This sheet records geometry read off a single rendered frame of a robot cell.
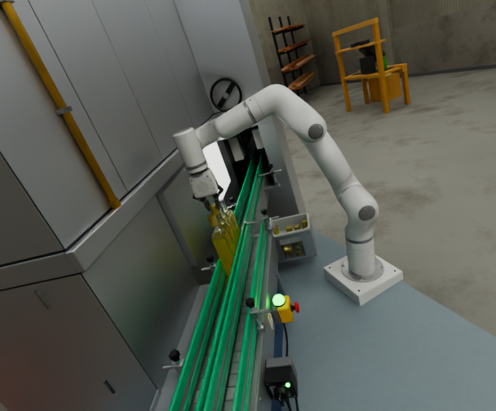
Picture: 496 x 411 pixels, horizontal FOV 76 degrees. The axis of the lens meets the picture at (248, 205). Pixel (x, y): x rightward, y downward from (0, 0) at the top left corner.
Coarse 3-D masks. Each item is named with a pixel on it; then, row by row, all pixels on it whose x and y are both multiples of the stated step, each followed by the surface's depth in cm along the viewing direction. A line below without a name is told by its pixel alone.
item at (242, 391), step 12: (264, 240) 145; (264, 252) 138; (252, 288) 109; (252, 324) 100; (252, 336) 97; (252, 348) 93; (240, 360) 84; (252, 360) 91; (240, 372) 81; (252, 372) 89; (240, 384) 78; (240, 396) 77; (240, 408) 75
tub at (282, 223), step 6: (288, 216) 172; (294, 216) 171; (300, 216) 171; (306, 216) 169; (270, 222) 173; (276, 222) 174; (282, 222) 174; (288, 222) 173; (294, 222) 172; (300, 222) 172; (282, 228) 175; (306, 228) 156; (282, 234) 158
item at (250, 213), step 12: (264, 156) 264; (252, 192) 186; (252, 204) 181; (252, 216) 173; (240, 240) 141; (228, 288) 113; (216, 336) 94; (216, 348) 92; (204, 384) 81; (204, 396) 79
